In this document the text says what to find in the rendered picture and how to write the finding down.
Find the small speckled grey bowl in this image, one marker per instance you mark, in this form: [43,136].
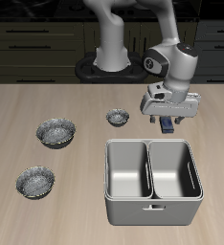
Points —
[117,116]

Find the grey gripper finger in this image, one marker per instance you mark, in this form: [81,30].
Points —
[179,120]
[152,119]

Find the medium speckled grey bowl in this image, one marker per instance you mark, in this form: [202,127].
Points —
[35,182]

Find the dark kitchen cupboards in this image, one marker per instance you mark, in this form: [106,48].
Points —
[37,51]

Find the white two-bin basket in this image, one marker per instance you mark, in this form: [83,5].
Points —
[152,182]

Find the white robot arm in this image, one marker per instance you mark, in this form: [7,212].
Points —
[112,48]

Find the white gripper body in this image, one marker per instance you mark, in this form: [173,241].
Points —
[168,107]

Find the large speckled grey bowl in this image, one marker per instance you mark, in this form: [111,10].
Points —
[56,132]

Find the dark blue cream cheese box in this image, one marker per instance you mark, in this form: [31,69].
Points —
[167,125]

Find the flat black base plate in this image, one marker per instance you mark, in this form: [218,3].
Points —
[85,71]

